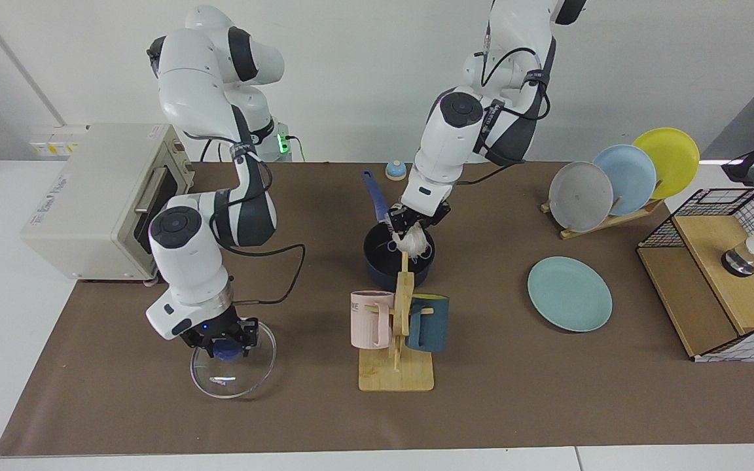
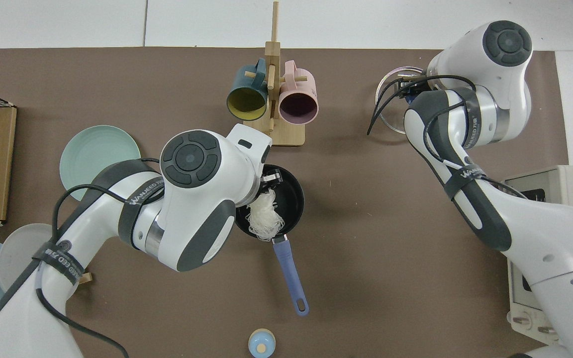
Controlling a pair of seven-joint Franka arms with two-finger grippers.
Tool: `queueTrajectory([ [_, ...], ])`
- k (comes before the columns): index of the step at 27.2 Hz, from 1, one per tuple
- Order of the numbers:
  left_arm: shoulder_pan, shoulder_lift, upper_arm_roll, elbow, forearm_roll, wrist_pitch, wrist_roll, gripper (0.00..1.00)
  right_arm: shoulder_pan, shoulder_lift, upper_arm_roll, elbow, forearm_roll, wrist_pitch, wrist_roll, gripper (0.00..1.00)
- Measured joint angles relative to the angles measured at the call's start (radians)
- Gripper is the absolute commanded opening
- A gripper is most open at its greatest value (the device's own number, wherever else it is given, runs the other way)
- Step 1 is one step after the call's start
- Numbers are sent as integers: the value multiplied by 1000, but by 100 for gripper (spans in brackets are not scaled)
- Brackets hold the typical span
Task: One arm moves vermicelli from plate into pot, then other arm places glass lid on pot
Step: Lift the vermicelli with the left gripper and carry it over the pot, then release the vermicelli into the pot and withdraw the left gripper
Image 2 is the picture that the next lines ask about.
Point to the glass lid with blue knob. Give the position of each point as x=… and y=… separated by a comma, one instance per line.
x=391, y=107

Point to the white vermicelli bundle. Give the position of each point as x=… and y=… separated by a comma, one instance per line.
x=266, y=219

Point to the pale green plate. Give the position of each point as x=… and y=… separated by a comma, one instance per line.
x=97, y=149

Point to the wooden plate rack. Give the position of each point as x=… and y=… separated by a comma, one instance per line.
x=86, y=278

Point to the grey plate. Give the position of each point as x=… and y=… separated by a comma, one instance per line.
x=18, y=248

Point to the wooden cup stand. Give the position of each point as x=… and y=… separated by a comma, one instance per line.
x=286, y=136

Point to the dark teal cup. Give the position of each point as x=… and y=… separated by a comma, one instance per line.
x=246, y=87

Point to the pink cup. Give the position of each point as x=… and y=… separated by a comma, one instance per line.
x=304, y=87

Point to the brown table cloth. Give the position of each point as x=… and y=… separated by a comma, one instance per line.
x=366, y=248

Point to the small blue round thing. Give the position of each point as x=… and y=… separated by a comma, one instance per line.
x=261, y=343

